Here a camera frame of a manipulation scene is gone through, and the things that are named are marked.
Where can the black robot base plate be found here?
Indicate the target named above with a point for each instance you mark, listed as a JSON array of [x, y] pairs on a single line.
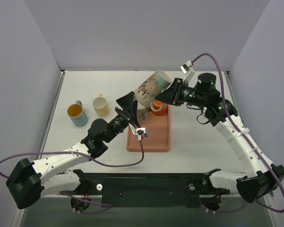
[[144, 190]]

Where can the yellow ceramic mug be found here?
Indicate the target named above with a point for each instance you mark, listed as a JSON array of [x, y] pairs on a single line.
[[100, 105]]

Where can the salmon pink plastic tray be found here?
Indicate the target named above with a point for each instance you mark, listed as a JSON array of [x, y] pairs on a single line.
[[158, 129]]

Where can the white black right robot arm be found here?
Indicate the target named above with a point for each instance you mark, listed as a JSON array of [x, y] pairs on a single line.
[[260, 175]]

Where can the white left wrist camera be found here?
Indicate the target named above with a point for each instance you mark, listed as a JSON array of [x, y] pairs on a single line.
[[139, 133]]

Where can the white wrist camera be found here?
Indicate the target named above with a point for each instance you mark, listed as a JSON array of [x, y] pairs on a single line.
[[139, 133], [187, 69]]

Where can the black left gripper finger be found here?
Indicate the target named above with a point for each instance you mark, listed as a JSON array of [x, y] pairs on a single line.
[[133, 110], [126, 103]]

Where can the aluminium table frame rail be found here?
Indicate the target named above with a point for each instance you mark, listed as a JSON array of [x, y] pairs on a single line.
[[227, 77]]

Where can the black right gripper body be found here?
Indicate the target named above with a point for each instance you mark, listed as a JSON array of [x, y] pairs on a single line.
[[176, 91]]

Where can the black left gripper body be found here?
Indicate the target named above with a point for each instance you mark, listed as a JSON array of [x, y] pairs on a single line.
[[124, 116]]

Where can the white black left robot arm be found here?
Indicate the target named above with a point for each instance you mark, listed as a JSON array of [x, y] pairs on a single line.
[[26, 180]]

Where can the orange ceramic mug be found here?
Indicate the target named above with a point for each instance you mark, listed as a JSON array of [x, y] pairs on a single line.
[[158, 108]]

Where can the blue glazed mug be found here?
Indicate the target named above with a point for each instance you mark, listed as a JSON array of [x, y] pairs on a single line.
[[77, 115]]

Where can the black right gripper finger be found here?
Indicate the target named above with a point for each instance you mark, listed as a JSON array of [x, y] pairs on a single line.
[[167, 96], [174, 85]]

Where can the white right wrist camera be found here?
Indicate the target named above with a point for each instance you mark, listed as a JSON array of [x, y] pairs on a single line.
[[187, 69]]

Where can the shell pattern teal mug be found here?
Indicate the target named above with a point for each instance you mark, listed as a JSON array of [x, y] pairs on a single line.
[[146, 92]]

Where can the cream dragon pattern mug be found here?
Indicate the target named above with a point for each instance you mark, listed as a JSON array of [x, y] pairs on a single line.
[[142, 113]]

